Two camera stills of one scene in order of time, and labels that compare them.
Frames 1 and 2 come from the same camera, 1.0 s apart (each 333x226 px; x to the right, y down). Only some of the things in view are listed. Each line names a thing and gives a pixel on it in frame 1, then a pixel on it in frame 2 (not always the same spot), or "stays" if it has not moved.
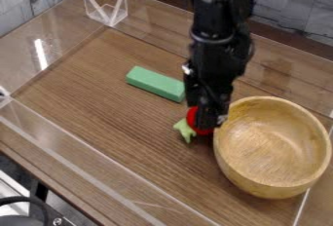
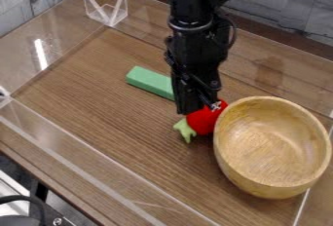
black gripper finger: (214, 110) → (207, 89)
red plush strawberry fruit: (189, 125) stays
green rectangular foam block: (158, 83) stays
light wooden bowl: (272, 146) stays
